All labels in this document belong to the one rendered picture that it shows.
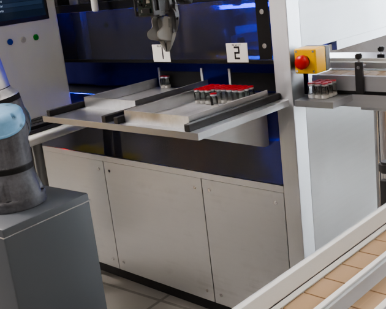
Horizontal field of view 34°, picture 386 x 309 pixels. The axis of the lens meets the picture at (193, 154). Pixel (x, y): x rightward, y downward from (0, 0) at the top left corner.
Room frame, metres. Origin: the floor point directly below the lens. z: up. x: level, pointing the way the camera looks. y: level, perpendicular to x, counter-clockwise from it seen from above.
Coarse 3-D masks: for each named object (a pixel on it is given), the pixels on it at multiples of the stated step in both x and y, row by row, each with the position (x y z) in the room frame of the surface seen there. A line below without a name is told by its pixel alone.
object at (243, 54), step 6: (228, 48) 2.00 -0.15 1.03; (234, 48) 1.98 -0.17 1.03; (240, 48) 1.96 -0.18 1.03; (246, 48) 1.95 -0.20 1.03; (228, 54) 2.00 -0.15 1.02; (240, 54) 1.96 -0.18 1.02; (246, 54) 1.95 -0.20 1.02; (228, 60) 2.00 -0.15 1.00; (234, 60) 1.98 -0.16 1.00; (240, 60) 1.97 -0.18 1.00; (246, 60) 1.95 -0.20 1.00
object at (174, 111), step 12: (180, 96) 1.96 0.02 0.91; (192, 96) 2.00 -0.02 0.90; (252, 96) 1.81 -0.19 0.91; (132, 108) 1.82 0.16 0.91; (144, 108) 1.85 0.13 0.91; (156, 108) 1.89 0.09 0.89; (168, 108) 1.92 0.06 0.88; (180, 108) 1.90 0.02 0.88; (192, 108) 1.88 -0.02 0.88; (204, 108) 1.86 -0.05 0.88; (216, 108) 1.70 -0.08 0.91; (228, 108) 1.73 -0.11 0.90; (132, 120) 1.78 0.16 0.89; (144, 120) 1.74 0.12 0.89; (156, 120) 1.71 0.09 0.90; (168, 120) 1.67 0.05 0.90; (180, 120) 1.64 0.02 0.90; (192, 120) 1.63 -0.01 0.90
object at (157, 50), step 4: (152, 48) 2.24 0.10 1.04; (156, 48) 2.23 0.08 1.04; (160, 48) 2.22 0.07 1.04; (156, 52) 2.23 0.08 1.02; (160, 52) 2.22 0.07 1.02; (164, 52) 2.20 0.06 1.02; (168, 52) 2.19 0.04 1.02; (156, 56) 2.23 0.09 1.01; (160, 56) 2.22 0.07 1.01; (164, 56) 2.20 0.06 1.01; (168, 56) 2.19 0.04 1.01; (156, 60) 2.23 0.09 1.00; (160, 60) 2.22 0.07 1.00; (164, 60) 2.21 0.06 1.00; (168, 60) 2.19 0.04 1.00
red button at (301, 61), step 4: (300, 56) 1.77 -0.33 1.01; (304, 56) 1.77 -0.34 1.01; (296, 60) 1.78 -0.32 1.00; (300, 60) 1.77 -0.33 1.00; (304, 60) 1.77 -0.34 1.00; (308, 60) 1.77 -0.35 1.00; (296, 64) 1.78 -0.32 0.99; (300, 64) 1.77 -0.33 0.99; (304, 64) 1.76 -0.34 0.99; (308, 64) 1.77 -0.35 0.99; (300, 68) 1.77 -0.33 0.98; (304, 68) 1.77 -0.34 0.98
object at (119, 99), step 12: (132, 84) 2.28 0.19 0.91; (144, 84) 2.31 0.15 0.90; (156, 84) 2.36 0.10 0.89; (192, 84) 2.13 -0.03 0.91; (204, 84) 2.17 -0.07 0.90; (96, 96) 2.16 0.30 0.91; (108, 96) 2.19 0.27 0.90; (120, 96) 2.23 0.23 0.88; (132, 96) 2.21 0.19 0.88; (144, 96) 2.18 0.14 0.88; (156, 96) 2.00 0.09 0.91; (96, 108) 2.08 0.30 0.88; (108, 108) 2.03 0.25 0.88; (120, 108) 1.99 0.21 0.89
